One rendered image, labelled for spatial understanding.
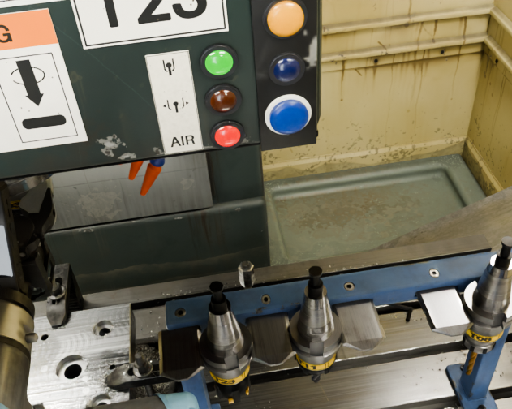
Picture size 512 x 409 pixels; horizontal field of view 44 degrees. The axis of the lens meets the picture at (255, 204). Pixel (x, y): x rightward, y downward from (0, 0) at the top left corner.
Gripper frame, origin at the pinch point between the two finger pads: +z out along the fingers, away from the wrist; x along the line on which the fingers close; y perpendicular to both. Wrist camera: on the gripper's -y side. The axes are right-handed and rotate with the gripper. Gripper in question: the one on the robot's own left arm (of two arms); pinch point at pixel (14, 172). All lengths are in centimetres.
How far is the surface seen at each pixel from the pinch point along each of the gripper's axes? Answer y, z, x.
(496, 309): 16, -19, 54
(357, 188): 82, 74, 66
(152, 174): -2.2, -6.7, 16.7
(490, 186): 75, 60, 100
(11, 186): -4.9, -8.5, 2.4
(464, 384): 47, -12, 59
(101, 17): -28.3, -21.3, 17.4
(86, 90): -23.0, -21.3, 15.1
